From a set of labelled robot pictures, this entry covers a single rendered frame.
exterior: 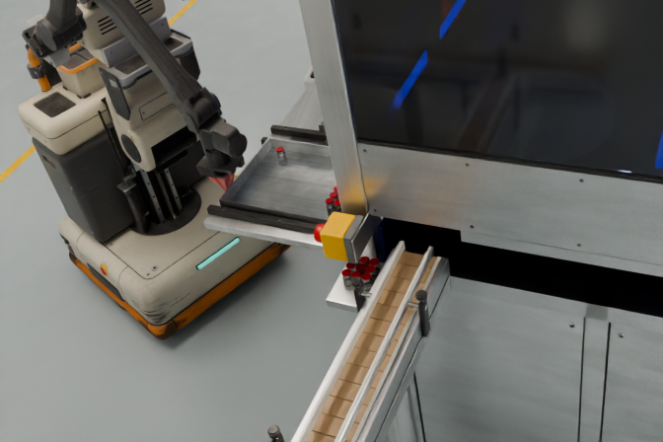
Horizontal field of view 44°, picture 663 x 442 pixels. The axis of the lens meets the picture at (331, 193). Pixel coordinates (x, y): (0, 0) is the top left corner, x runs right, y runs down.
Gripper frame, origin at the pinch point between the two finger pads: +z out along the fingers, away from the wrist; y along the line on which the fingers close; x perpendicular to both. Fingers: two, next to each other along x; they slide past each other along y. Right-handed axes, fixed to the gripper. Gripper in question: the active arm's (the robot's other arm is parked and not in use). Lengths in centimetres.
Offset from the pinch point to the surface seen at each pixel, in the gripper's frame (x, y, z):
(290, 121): 32.3, 0.7, 1.9
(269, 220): -7.8, 15.8, 0.3
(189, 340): 13, -51, 89
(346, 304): -26, 43, 3
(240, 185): 3.0, 1.2, 1.1
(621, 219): -12, 95, -20
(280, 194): 3.0, 12.7, 1.9
